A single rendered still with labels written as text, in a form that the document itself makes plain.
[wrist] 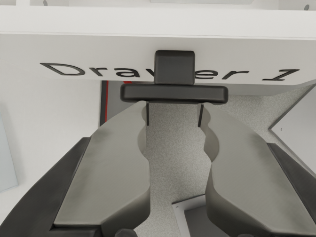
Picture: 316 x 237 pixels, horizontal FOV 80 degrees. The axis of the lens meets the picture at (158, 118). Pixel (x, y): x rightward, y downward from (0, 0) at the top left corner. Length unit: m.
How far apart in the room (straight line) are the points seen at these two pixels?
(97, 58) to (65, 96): 0.16
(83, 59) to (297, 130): 1.15
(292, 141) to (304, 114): 0.15
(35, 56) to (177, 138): 0.92
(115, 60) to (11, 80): 0.23
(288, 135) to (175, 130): 0.58
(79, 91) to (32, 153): 0.11
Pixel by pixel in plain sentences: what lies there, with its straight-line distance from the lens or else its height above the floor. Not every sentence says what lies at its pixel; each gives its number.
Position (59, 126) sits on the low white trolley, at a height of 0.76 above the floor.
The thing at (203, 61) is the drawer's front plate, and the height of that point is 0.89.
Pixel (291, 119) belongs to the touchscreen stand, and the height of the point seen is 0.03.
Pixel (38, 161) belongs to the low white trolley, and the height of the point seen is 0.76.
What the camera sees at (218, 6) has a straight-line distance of 0.25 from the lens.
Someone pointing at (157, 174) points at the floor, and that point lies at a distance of 1.07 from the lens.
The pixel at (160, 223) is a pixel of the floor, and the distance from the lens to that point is 1.15.
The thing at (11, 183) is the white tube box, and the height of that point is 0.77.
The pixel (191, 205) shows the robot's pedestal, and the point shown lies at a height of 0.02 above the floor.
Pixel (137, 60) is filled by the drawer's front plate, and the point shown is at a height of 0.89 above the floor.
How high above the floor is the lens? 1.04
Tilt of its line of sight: 87 degrees down
